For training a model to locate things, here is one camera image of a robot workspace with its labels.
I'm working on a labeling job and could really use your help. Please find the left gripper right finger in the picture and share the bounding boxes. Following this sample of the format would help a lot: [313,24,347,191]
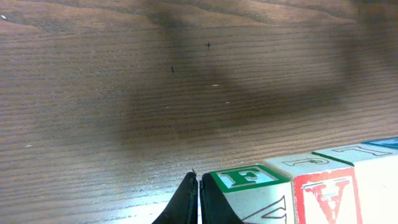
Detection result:
[199,173,244,224]

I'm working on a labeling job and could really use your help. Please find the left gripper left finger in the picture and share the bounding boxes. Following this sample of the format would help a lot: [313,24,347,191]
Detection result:
[152,170,198,224]

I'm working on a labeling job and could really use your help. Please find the yellow-edged wooden block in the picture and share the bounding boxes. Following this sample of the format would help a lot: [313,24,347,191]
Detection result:
[210,164,295,224]

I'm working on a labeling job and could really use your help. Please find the red letter A block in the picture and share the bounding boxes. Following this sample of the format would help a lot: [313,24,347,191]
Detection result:
[264,152,363,224]

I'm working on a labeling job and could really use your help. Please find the plain white wooden block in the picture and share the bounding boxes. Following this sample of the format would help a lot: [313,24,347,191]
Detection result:
[312,143,397,224]

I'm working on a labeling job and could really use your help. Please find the yellow-sided wooden block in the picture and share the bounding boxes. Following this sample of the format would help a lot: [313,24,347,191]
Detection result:
[363,137,398,149]

